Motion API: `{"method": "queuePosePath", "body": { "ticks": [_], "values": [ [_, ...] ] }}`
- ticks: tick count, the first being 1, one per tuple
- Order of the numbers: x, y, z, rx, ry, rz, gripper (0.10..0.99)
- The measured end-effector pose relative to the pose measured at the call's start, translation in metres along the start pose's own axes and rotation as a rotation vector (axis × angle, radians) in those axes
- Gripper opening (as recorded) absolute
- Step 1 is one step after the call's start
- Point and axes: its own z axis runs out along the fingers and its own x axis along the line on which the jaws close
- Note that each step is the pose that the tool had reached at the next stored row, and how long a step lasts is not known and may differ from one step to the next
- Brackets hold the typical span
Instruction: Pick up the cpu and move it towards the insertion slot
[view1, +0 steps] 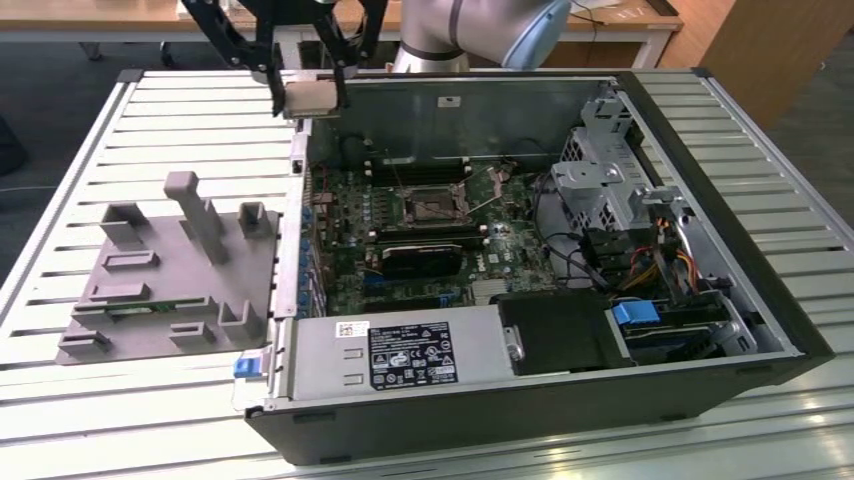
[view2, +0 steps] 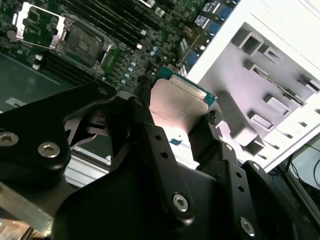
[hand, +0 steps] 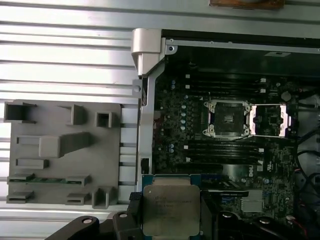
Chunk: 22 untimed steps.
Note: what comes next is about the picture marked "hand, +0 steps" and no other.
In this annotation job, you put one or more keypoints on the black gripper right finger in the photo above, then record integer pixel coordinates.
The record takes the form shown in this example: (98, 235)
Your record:
(208, 220)

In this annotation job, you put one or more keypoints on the silver CPU green board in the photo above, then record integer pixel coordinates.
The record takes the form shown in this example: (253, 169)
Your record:
(171, 207)

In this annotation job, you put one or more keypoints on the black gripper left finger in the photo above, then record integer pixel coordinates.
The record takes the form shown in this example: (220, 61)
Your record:
(136, 217)

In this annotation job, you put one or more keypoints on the metal socket cover frame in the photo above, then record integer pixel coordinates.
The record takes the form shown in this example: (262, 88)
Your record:
(254, 122)

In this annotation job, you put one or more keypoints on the black graphics card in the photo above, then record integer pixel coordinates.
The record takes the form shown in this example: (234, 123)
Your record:
(225, 185)

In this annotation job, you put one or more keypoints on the black open PC case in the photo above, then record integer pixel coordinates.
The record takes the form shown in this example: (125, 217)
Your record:
(145, 125)

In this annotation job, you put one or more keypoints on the small silver chipset heatsink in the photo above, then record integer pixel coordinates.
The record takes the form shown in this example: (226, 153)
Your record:
(251, 202)

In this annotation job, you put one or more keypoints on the green RAM stick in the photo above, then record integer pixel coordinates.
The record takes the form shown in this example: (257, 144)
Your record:
(50, 180)

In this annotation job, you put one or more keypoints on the black RAM slot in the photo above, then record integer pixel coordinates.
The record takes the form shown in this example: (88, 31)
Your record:
(225, 159)
(225, 80)
(225, 86)
(225, 91)
(225, 155)
(225, 147)
(225, 75)
(225, 151)

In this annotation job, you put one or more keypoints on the brown square base plate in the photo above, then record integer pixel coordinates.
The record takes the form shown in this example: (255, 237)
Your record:
(225, 4)

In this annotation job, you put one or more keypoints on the CPU socket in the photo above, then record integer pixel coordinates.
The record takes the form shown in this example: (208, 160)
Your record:
(226, 117)

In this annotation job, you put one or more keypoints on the grey plastic parts rack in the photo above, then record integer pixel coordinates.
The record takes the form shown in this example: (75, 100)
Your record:
(105, 150)

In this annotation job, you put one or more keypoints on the dark green motherboard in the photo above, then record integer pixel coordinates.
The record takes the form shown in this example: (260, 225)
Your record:
(175, 140)

